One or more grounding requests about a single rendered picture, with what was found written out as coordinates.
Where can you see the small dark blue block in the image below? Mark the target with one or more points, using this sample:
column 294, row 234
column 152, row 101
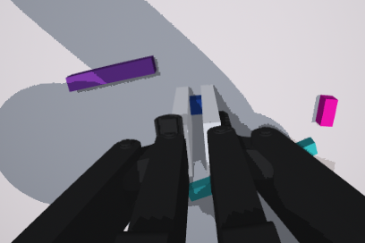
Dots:
column 196, row 105

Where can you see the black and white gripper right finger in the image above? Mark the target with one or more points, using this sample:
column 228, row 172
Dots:
column 313, row 202

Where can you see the purple rod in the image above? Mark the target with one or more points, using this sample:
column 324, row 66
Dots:
column 111, row 73

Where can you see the turquoise rod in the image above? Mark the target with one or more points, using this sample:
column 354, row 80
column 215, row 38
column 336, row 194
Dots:
column 201, row 188

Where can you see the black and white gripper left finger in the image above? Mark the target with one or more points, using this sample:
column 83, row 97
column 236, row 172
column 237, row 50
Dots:
column 94, row 210

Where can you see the magenta rectangular block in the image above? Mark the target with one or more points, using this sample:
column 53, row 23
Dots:
column 326, row 110

